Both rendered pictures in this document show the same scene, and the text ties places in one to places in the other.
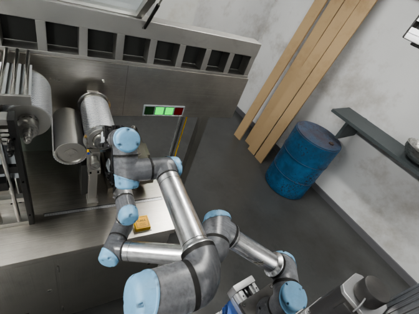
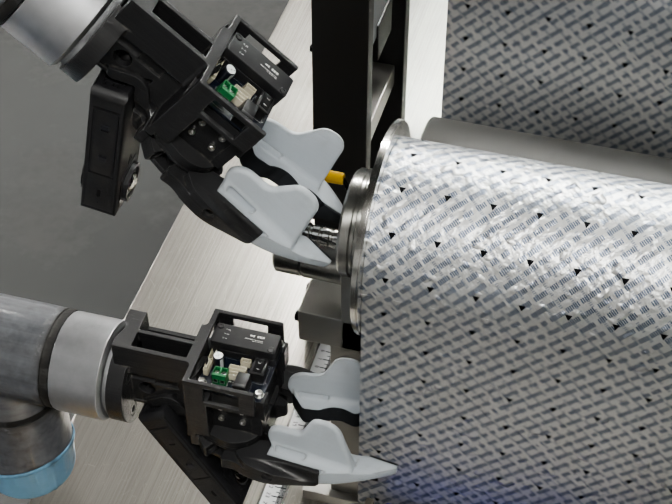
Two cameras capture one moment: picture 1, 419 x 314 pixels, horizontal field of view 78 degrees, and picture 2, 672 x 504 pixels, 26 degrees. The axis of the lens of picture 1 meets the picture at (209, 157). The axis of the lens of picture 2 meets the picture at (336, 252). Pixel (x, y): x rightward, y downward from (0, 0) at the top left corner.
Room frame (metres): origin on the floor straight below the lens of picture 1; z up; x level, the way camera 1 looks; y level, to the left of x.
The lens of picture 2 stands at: (1.36, 0.02, 1.93)
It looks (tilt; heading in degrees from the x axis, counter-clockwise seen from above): 45 degrees down; 145
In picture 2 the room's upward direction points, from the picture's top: straight up
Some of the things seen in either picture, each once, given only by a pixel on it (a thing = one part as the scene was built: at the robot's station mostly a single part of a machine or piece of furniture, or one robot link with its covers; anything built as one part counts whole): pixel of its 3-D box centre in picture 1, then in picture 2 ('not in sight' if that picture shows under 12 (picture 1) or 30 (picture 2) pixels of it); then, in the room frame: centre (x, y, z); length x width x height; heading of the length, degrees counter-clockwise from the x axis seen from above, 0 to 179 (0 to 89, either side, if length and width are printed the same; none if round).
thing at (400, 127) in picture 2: (102, 139); (381, 227); (0.80, 0.45, 1.25); 0.15 x 0.01 x 0.15; 129
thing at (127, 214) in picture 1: (126, 209); (1, 347); (0.62, 0.23, 1.11); 0.11 x 0.08 x 0.09; 39
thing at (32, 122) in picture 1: (27, 126); not in sight; (0.63, 0.63, 1.34); 0.06 x 0.06 x 0.06; 39
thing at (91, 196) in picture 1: (93, 178); (341, 368); (0.75, 0.45, 1.05); 0.06 x 0.05 x 0.31; 39
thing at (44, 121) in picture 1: (28, 101); not in sight; (0.75, 0.73, 1.34); 0.25 x 0.14 x 0.14; 39
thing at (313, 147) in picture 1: (300, 161); not in sight; (2.68, -1.02, 0.41); 0.56 x 0.54 x 0.81; 47
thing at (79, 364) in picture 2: (122, 194); (99, 363); (0.68, 0.28, 1.11); 0.08 x 0.05 x 0.08; 129
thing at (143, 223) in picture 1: (141, 223); not in sight; (0.72, 0.18, 0.91); 0.07 x 0.07 x 0.02; 39
